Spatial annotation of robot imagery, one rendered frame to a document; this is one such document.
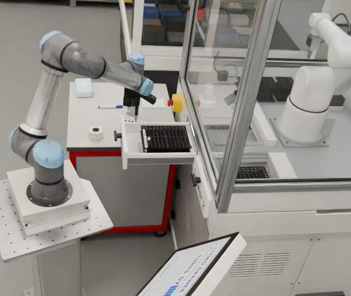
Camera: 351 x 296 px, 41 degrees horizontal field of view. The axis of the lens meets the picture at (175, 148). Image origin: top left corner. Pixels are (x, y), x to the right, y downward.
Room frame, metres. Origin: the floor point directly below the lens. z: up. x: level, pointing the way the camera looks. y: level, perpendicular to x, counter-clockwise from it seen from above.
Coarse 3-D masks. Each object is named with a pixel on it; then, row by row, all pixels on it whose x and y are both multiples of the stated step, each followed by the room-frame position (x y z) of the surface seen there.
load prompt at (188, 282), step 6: (210, 252) 0.93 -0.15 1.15; (216, 252) 0.91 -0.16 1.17; (204, 258) 0.91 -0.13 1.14; (210, 258) 0.89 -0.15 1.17; (198, 264) 0.88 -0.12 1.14; (204, 264) 0.87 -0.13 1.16; (198, 270) 0.85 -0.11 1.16; (192, 276) 0.83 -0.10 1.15; (186, 282) 0.81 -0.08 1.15; (192, 282) 0.79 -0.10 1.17; (180, 288) 0.79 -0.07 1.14; (186, 288) 0.78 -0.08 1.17; (174, 294) 0.77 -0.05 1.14; (180, 294) 0.76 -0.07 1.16
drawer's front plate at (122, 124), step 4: (120, 116) 1.88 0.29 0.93; (120, 120) 1.87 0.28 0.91; (120, 124) 1.86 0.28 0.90; (124, 124) 1.82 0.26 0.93; (120, 128) 1.85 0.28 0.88; (124, 128) 1.78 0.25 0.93; (120, 132) 1.84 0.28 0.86; (124, 132) 1.75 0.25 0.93; (124, 136) 1.72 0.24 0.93; (120, 140) 1.81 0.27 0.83; (124, 140) 1.69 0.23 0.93; (124, 144) 1.66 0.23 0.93; (124, 148) 1.64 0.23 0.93; (124, 152) 1.61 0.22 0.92; (124, 156) 1.61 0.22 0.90; (124, 160) 1.61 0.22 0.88; (124, 164) 1.61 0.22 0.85; (124, 168) 1.61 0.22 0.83
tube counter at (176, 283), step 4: (184, 276) 0.85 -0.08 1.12; (176, 280) 0.85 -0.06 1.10; (180, 280) 0.84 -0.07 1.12; (172, 284) 0.83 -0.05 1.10; (176, 284) 0.82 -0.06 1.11; (168, 288) 0.82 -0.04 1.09; (172, 288) 0.81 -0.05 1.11; (176, 288) 0.80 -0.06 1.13; (168, 292) 0.80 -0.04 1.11; (172, 292) 0.79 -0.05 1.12
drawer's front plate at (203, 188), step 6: (198, 156) 1.65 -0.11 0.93; (198, 162) 1.61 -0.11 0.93; (198, 168) 1.58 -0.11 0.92; (198, 174) 1.56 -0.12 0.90; (204, 174) 1.53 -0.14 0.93; (204, 180) 1.49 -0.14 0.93; (204, 186) 1.46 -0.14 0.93; (198, 192) 1.51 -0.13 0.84; (204, 192) 1.44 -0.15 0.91; (204, 198) 1.42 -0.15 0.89; (210, 198) 1.39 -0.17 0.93; (204, 204) 1.41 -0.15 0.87; (210, 204) 1.38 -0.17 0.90; (204, 210) 1.39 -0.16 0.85; (204, 216) 1.38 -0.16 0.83
